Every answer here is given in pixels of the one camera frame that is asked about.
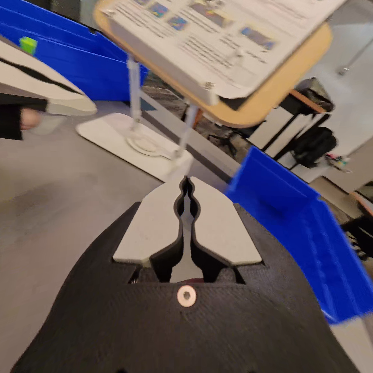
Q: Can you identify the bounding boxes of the green cube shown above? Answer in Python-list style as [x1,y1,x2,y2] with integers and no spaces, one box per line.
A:
[19,36,38,56]

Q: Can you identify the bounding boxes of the wooden board document stand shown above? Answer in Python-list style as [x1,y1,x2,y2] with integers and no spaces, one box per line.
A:
[76,0,334,182]

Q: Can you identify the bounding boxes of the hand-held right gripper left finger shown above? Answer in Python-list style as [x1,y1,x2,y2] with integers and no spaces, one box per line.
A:
[112,176,188,282]

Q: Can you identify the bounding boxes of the grey desk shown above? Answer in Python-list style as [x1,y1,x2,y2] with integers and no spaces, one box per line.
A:
[0,93,373,373]

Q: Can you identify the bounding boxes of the black draped office chair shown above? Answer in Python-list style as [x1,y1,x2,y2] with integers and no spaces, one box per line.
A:
[291,127,337,169]

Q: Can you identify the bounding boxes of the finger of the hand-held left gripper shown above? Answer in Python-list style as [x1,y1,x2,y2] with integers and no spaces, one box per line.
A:
[0,63,97,116]
[0,38,86,95]

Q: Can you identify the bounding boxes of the wooden top black desk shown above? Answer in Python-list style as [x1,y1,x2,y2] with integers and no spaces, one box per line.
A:
[248,89,331,159]

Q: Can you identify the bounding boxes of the person's left hand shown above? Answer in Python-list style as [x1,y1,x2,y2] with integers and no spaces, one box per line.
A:
[21,109,42,131]

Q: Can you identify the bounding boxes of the grey table with wooden edge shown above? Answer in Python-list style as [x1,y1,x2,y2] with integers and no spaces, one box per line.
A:
[348,181,373,217]

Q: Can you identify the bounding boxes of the blue plastic bin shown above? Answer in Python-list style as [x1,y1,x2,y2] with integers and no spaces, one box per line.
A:
[0,4,150,102]
[224,146,373,325]

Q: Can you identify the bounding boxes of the small tray of bottles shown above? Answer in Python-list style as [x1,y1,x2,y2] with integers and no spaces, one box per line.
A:
[325,154,351,173]

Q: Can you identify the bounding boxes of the printed paper sheet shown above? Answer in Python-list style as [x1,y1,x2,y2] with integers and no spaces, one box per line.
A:
[114,0,349,99]

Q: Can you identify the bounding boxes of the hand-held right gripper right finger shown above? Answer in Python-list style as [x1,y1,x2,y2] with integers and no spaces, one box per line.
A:
[188,176,263,282]

